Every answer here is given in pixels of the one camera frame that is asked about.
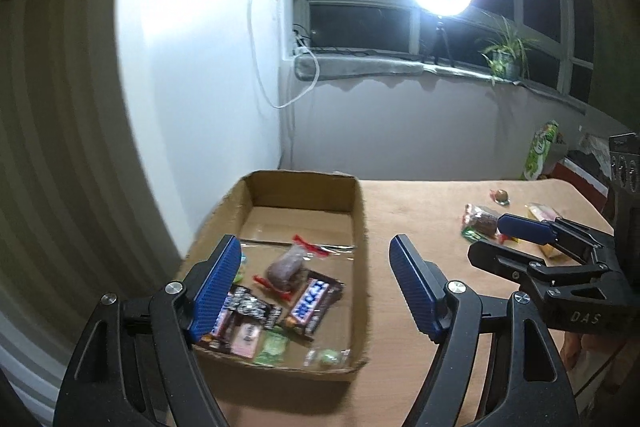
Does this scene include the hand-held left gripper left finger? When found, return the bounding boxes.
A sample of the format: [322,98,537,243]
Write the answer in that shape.
[54,234,243,427]

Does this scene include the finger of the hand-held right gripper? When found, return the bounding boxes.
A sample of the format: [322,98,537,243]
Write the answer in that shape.
[497,213,615,264]
[467,241,617,303]

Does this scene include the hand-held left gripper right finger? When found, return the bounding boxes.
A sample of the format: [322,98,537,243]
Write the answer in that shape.
[389,234,576,427]

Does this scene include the black white candy packet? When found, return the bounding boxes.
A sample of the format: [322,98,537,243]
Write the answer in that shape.
[227,286,283,330]

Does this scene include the brown cookie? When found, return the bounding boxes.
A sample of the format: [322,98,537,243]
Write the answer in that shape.
[460,203,501,242]

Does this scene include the brown chocolate bar blue print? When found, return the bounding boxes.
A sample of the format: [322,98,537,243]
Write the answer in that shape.
[197,292,238,353]
[281,278,346,340]

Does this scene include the small pink candy packet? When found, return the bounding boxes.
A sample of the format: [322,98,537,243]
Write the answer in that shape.
[231,324,263,359]

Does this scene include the clear candy red ends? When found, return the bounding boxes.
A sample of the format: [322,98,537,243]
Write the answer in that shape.
[254,234,321,303]

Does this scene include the small green candy packet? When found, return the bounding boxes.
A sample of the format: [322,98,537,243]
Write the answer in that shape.
[252,331,291,367]

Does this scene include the clear green candy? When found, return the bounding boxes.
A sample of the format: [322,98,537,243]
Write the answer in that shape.
[304,347,351,368]

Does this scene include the cardboard box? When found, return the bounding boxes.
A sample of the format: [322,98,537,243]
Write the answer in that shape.
[180,170,372,383]

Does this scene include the pink wafers in clear bag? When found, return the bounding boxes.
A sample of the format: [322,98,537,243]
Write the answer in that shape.
[525,203,566,260]

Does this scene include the green printed bag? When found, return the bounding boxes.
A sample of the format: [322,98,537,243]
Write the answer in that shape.
[522,121,561,182]

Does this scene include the red box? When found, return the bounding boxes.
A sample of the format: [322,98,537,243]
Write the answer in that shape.
[555,157,611,208]

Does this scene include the white lace cloth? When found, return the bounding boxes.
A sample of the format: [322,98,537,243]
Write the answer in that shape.
[580,133,611,162]

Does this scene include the potted spider plant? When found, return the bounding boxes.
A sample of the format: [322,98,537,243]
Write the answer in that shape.
[477,18,543,85]

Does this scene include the black light tripod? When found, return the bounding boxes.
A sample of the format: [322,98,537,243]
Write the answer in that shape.
[431,16,456,68]

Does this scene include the white cabinet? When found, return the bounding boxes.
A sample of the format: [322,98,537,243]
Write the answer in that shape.
[117,0,283,258]

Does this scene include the grey windowsill cloth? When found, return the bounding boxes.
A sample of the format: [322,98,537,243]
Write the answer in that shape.
[295,57,588,112]

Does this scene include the white cable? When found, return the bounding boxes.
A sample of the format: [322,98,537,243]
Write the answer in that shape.
[247,0,321,110]

